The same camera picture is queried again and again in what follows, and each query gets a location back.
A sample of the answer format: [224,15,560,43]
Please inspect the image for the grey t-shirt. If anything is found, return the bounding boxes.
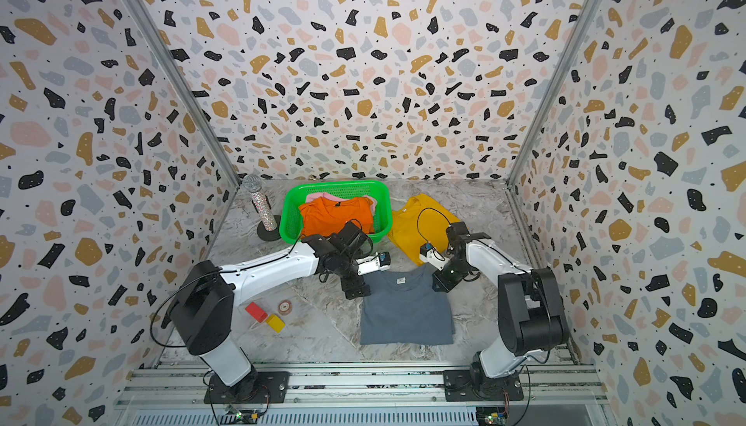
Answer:
[361,264,456,346]

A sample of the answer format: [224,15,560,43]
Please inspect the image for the yellow t-shirt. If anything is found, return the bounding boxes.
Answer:
[388,194,460,266]

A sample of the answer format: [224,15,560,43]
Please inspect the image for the orange t-shirt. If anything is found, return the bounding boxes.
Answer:
[299,197,374,238]

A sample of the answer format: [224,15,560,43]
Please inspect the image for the green plastic basket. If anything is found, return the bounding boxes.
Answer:
[279,181,394,243]

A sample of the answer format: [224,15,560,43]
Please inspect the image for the pink t-shirt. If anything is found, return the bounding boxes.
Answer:
[305,192,377,212]

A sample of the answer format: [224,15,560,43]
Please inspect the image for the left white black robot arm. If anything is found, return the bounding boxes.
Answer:
[164,221,392,391]

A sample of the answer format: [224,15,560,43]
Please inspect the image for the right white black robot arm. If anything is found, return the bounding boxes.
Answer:
[420,222,569,381]

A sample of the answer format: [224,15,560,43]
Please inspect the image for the small round tape roll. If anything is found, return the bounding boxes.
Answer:
[278,300,293,315]

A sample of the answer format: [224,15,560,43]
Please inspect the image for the yellow block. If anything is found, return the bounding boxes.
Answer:
[266,315,286,333]

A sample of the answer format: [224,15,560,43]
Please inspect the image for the red block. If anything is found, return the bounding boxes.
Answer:
[245,302,268,323]

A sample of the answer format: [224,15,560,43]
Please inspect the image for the right circuit board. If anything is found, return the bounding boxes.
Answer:
[476,407,508,426]

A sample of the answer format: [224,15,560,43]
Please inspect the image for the circuit board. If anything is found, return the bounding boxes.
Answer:
[225,406,265,425]
[476,407,508,426]

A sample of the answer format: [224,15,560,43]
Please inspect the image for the sprinkle-filled clear bottle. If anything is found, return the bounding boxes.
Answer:
[242,174,281,242]

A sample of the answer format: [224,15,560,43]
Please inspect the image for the left circuit board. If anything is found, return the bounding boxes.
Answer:
[225,406,265,425]

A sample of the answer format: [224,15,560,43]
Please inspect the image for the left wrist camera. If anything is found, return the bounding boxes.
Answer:
[357,251,392,276]

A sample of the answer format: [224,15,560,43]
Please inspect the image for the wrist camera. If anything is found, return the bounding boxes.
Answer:
[420,243,448,270]
[357,251,392,276]

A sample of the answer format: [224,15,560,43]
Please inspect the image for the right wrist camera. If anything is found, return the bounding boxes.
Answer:
[420,243,448,270]

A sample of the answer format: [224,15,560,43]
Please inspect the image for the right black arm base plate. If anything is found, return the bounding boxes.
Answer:
[443,370,525,402]

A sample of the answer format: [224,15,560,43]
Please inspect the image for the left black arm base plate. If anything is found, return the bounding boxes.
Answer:
[204,371,291,406]

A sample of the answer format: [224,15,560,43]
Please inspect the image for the aluminium rail frame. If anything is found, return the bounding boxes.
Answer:
[113,362,616,425]

